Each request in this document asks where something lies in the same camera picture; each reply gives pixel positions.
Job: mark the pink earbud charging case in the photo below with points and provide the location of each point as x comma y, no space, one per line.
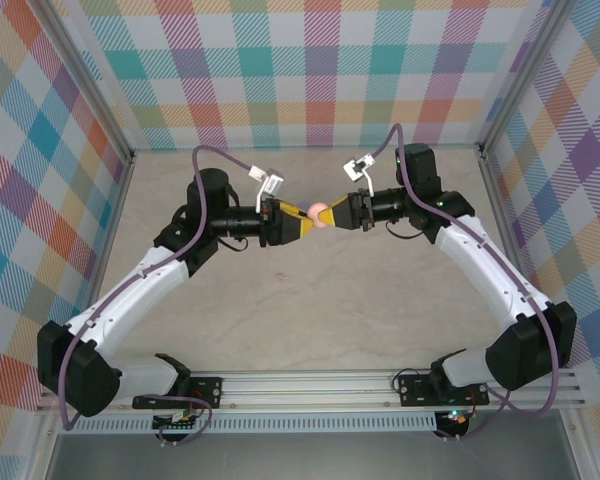
319,209

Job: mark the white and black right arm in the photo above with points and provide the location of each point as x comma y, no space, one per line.
480,265

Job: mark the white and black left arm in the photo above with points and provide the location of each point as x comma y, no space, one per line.
130,300

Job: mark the green circuit board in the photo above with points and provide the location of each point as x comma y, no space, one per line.
180,422

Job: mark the orange and black electronics module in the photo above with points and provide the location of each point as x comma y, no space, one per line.
457,420

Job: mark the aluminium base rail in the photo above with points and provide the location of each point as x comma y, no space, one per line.
305,390

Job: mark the aluminium frame post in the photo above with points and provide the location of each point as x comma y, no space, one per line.
94,85
522,75

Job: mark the small black mount plate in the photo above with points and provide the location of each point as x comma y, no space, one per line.
207,392

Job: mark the wide black mount plate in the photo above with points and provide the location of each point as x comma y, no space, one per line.
415,390

